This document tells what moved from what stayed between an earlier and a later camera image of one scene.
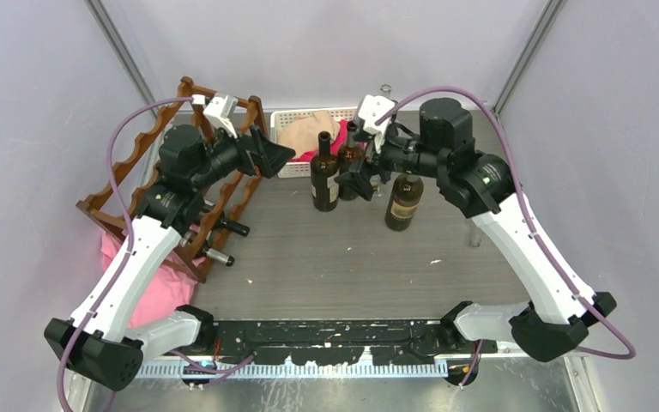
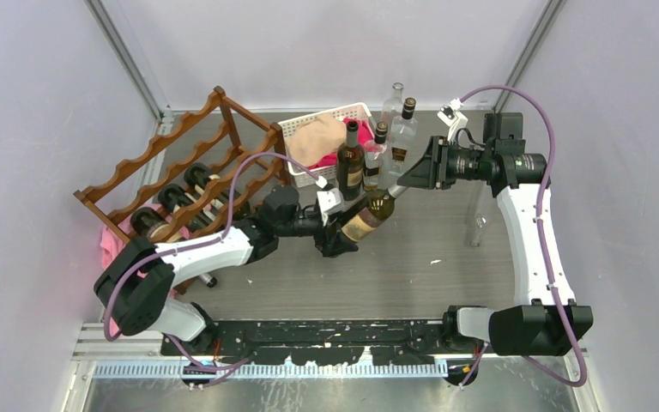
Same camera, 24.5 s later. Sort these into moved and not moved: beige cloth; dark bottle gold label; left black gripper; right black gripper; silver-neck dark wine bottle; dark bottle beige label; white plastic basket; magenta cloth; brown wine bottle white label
Moved: white plastic basket; right black gripper; brown wine bottle white label; left black gripper; silver-neck dark wine bottle; magenta cloth; dark bottle beige label
Not moved: beige cloth; dark bottle gold label
